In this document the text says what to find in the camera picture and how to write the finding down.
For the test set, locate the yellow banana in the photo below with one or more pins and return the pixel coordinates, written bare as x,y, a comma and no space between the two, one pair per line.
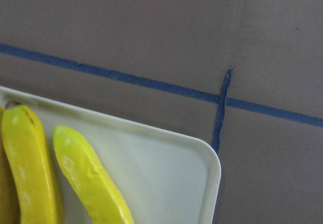
90,181
31,163

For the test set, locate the white bear plate tray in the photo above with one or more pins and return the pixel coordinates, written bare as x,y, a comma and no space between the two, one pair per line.
165,177

